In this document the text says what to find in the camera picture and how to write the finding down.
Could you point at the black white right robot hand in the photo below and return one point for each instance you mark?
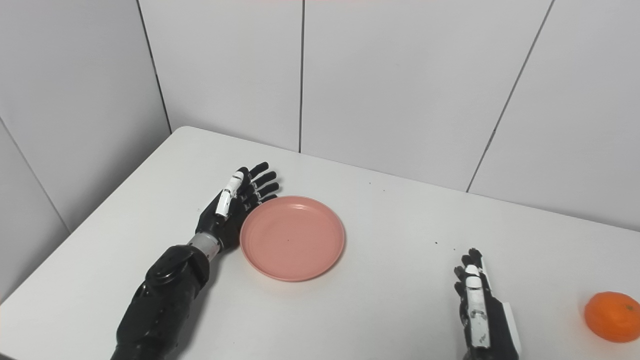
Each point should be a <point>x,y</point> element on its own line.
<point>495,327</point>

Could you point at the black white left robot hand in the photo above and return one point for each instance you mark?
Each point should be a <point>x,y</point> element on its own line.
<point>220,225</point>

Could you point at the orange fruit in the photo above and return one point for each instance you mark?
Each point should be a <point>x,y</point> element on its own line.
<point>614,317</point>

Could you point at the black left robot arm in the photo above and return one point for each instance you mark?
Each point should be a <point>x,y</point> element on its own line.
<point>160,300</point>

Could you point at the pink round plate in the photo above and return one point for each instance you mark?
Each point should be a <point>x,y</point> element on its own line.
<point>292,240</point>

